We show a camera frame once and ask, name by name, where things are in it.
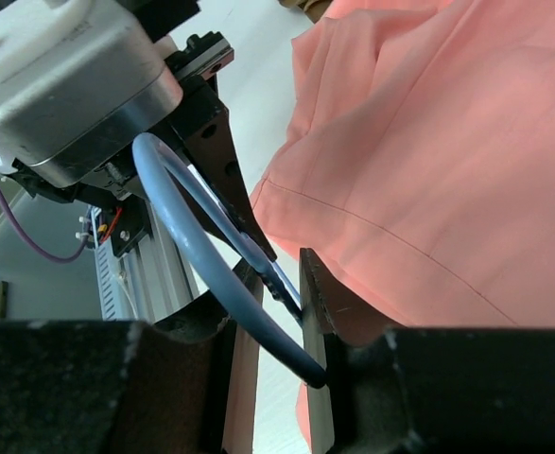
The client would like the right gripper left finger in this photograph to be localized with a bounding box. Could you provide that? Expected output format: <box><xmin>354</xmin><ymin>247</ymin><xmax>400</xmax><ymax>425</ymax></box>
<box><xmin>0</xmin><ymin>258</ymin><xmax>265</xmax><ymax>454</ymax></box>

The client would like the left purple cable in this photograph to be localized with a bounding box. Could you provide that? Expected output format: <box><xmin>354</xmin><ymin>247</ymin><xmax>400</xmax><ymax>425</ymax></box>
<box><xmin>0</xmin><ymin>160</ymin><xmax>94</xmax><ymax>264</ymax></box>

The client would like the white slotted cable duct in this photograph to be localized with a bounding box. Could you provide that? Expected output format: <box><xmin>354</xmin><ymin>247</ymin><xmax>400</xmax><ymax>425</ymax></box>
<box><xmin>95</xmin><ymin>242</ymin><xmax>138</xmax><ymax>322</ymax></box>

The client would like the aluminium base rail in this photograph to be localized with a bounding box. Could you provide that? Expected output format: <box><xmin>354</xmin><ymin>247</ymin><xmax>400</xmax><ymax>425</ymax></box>
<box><xmin>116</xmin><ymin>202</ymin><xmax>199</xmax><ymax>323</ymax></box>

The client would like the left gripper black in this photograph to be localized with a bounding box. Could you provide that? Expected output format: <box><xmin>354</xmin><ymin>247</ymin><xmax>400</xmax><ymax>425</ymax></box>
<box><xmin>11</xmin><ymin>30</ymin><xmax>278</xmax><ymax>262</ymax></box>

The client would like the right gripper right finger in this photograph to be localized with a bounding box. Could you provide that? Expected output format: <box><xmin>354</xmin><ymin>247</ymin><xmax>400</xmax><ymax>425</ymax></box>
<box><xmin>300</xmin><ymin>249</ymin><xmax>555</xmax><ymax>453</ymax></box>

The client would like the tan brown garment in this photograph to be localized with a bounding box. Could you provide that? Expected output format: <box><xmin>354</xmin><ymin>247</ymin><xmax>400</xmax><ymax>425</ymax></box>
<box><xmin>279</xmin><ymin>0</ymin><xmax>333</xmax><ymax>24</ymax></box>

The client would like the left black mount plate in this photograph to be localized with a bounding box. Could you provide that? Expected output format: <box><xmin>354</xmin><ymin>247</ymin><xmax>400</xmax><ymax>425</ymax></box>
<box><xmin>110</xmin><ymin>196</ymin><xmax>151</xmax><ymax>258</ymax></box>

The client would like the blue wire hanger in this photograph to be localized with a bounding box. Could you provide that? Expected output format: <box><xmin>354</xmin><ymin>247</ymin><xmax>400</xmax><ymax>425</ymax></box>
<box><xmin>132</xmin><ymin>132</ymin><xmax>327</xmax><ymax>389</ymax></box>

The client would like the pink skirt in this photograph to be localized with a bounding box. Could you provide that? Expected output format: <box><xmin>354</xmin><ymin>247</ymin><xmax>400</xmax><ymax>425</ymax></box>
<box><xmin>221</xmin><ymin>0</ymin><xmax>555</xmax><ymax>454</ymax></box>

